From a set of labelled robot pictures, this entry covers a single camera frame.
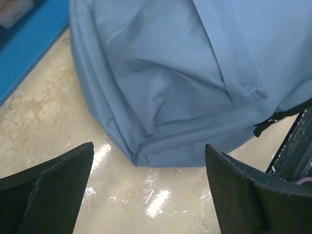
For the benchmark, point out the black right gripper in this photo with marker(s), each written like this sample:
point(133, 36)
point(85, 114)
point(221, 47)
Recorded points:
point(293, 160)

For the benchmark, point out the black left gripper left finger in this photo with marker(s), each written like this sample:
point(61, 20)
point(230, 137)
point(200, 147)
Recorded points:
point(46, 198)

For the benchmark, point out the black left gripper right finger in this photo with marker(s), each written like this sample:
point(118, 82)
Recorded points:
point(249, 201)

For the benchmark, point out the blue fabric backpack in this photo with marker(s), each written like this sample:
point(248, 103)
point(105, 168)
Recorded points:
point(166, 77)

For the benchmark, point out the blue shelf unit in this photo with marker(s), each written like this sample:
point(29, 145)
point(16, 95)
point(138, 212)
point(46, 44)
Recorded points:
point(28, 40)

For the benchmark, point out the yellow white sponge packs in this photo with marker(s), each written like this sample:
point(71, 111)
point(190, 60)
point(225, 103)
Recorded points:
point(12, 11)

